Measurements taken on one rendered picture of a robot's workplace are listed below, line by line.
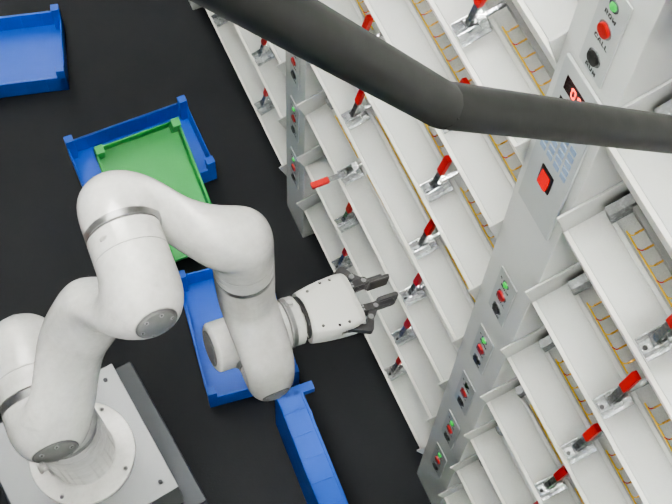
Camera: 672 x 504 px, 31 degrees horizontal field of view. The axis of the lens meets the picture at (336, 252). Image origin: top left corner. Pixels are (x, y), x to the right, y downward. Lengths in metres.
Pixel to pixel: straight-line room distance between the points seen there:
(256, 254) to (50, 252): 1.26
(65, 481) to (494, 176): 1.01
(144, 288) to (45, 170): 1.45
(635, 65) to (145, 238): 0.71
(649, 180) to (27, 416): 1.01
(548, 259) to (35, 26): 1.99
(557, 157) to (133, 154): 1.66
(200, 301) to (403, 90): 2.20
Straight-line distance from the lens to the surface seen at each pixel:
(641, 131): 0.77
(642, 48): 1.08
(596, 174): 1.27
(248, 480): 2.61
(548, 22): 1.26
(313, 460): 2.41
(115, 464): 2.23
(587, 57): 1.16
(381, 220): 2.22
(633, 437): 1.50
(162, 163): 2.82
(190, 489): 2.33
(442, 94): 0.60
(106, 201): 1.59
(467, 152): 1.62
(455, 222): 1.79
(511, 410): 1.90
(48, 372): 1.77
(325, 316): 2.01
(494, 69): 1.45
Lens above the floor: 2.52
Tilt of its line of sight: 64 degrees down
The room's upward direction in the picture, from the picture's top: 4 degrees clockwise
